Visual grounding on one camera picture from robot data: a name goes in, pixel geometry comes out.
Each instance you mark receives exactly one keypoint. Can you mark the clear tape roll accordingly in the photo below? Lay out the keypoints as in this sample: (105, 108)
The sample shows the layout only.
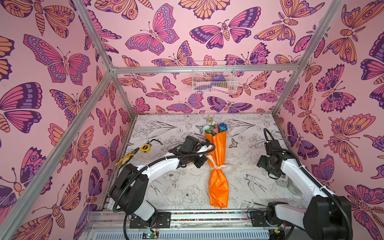
(294, 189)

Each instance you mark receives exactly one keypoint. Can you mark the orange wrapping paper sheet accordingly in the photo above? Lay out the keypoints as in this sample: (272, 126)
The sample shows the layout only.
(218, 183)

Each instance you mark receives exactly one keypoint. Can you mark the pink fake rose stem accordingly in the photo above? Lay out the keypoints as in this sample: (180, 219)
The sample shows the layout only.
(216, 130)

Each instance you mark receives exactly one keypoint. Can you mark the green circuit board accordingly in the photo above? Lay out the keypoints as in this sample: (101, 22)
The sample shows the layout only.
(150, 235)

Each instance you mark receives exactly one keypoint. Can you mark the white fake flower stem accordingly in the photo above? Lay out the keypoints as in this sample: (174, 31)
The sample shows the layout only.
(208, 128)

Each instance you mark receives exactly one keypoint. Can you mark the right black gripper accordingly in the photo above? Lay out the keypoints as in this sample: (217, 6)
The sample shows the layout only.
(263, 163)

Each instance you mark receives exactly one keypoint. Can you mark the white ribbon bundle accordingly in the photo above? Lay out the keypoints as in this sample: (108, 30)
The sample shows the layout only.
(232, 169)

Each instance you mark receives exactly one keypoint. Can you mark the white grey small device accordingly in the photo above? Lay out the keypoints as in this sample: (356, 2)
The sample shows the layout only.
(282, 181)

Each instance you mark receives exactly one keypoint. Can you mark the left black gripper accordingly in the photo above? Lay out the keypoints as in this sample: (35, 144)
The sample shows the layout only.
(202, 159)

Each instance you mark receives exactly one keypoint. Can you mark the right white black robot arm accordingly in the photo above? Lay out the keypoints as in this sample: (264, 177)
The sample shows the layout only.
(327, 217)

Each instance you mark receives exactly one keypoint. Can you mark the white wire wall basket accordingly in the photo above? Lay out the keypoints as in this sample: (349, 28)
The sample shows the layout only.
(215, 79)

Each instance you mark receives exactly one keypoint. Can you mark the yellow handled tool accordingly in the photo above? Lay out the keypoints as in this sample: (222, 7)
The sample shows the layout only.
(126, 158)

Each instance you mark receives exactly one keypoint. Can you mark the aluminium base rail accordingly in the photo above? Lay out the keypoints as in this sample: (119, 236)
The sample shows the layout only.
(229, 224)

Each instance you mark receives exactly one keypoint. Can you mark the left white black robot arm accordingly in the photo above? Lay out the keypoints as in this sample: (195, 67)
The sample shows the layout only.
(119, 190)

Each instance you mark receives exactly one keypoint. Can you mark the yellow tape measure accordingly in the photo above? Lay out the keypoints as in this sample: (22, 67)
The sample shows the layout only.
(147, 146)

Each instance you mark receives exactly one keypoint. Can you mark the blue fake flower stem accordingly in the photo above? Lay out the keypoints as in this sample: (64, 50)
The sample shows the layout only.
(222, 127)

